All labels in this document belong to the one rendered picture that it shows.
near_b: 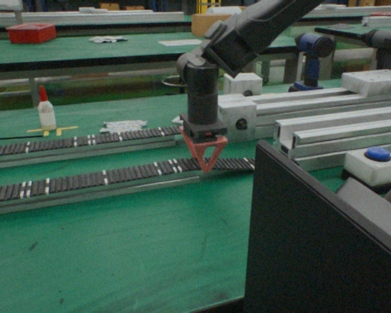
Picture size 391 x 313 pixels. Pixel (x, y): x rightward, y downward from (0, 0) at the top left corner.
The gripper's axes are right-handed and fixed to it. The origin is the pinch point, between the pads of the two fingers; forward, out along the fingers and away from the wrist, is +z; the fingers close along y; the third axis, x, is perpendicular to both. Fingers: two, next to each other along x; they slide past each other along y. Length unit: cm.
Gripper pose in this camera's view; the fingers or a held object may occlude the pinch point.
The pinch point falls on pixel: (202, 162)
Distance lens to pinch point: 71.7
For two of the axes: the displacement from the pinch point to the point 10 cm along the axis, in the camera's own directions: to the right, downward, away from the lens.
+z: 0.0, 9.0, 4.4
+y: -3.2, -4.2, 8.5
